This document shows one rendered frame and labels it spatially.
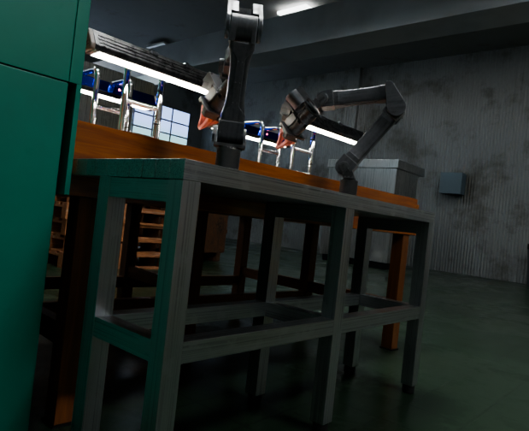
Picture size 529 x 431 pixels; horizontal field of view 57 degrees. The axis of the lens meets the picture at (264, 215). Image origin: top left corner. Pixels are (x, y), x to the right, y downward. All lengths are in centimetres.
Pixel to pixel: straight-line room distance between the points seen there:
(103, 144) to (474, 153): 887
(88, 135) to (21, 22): 28
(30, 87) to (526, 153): 891
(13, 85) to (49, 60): 10
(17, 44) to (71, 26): 13
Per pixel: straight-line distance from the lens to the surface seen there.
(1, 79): 120
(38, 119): 121
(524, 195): 947
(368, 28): 646
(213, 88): 157
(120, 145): 134
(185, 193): 92
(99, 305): 115
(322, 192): 126
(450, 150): 997
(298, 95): 180
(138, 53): 176
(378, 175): 830
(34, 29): 124
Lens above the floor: 57
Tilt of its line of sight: 1 degrees up
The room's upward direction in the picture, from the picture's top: 6 degrees clockwise
